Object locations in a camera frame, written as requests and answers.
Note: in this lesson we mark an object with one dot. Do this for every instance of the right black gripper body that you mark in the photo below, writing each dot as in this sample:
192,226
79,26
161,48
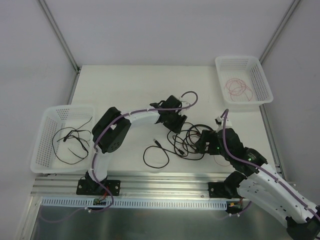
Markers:
203,141

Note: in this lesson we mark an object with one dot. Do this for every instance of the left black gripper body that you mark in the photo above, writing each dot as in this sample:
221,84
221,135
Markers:
176,120

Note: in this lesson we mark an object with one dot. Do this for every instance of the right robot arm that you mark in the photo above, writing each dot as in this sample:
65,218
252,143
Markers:
255,180

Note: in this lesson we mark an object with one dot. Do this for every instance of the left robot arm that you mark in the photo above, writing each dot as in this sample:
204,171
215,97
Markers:
110,132

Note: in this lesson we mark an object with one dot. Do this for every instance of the right white plastic basket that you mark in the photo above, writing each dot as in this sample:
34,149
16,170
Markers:
243,83

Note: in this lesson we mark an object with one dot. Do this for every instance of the white plastic basket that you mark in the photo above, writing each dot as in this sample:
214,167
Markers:
64,143
243,83

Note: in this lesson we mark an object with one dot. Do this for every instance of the left white plastic basket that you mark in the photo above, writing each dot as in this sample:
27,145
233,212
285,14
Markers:
64,143

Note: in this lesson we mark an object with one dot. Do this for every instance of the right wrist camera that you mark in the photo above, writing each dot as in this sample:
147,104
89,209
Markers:
221,120

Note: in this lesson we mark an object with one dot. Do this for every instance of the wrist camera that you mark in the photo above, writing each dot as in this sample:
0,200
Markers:
221,120
183,100

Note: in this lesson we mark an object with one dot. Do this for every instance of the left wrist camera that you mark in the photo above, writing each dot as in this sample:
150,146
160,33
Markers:
183,100

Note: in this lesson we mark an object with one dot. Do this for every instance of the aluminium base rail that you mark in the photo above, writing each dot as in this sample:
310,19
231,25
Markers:
135,185

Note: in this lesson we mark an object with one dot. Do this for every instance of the left aluminium frame post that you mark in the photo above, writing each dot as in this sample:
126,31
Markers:
56,30

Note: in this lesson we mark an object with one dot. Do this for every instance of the aluminium frame post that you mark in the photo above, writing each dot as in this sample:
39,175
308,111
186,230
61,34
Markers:
56,30
294,5

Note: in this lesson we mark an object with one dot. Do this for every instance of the white slotted cable duct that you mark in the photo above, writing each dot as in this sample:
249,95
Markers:
130,203

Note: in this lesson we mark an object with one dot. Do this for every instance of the right aluminium frame post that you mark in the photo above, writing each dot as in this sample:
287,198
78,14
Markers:
294,5

